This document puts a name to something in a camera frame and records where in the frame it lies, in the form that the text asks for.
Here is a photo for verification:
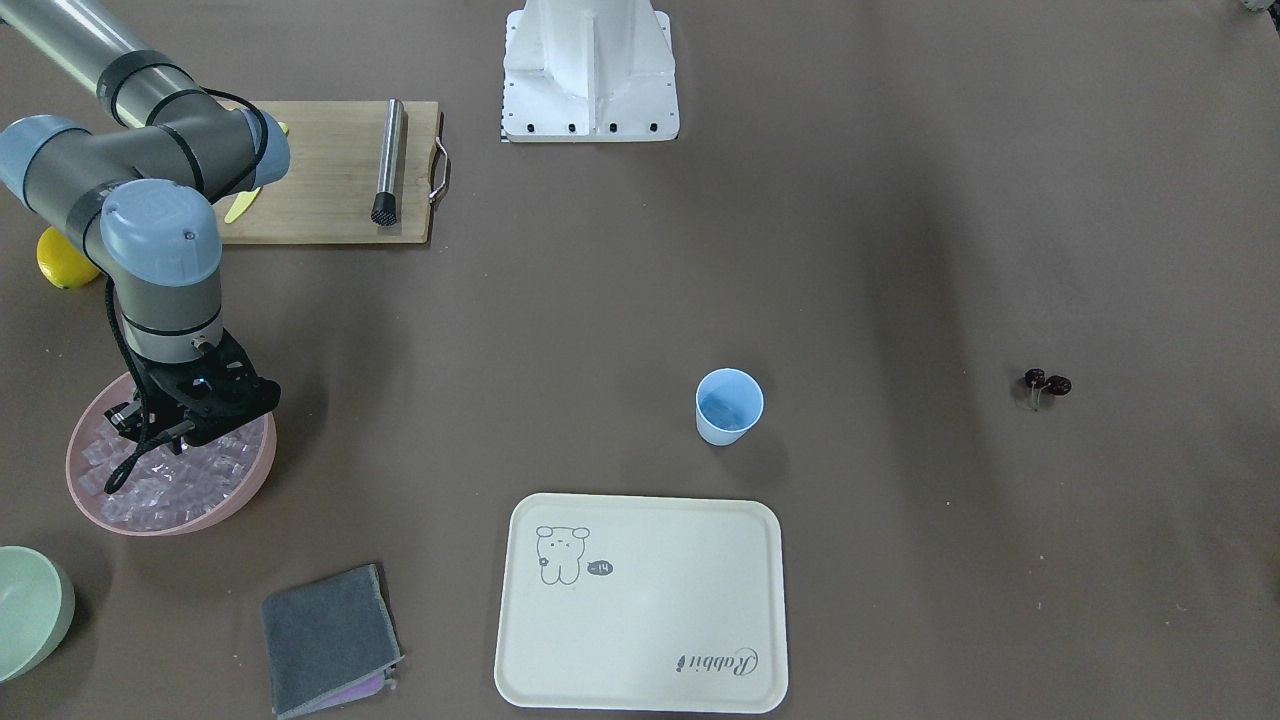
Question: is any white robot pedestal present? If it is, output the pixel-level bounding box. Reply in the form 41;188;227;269
500;1;680;143

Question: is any dark cherry pair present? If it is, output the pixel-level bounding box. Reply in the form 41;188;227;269
1021;368;1073;411

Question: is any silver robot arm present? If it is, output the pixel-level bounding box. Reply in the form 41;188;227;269
1;1;291;446

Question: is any yellow lemon outer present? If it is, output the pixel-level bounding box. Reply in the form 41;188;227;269
36;225;101;290

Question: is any bamboo cutting board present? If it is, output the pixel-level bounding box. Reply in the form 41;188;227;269
215;100;449;245

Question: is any steel muddler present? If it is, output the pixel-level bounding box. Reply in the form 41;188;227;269
370;97;407;227

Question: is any pink bowl of ice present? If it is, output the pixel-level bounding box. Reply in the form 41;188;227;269
64;374;278;537

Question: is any cream serving tray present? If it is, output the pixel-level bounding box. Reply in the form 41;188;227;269
493;493;790;714

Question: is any mint green bowl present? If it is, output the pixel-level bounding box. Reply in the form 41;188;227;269
1;546;76;683

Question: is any grey folded cloth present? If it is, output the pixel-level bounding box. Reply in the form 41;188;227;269
261;562;404;719

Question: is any light blue plastic cup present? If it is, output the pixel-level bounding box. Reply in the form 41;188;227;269
695;368;765;447

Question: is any yellow plastic knife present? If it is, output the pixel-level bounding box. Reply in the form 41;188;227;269
224;122;291;225

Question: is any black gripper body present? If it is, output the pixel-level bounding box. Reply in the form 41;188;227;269
105;331;282;446

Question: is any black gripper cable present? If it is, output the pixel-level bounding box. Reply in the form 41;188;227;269
102;278;196;497

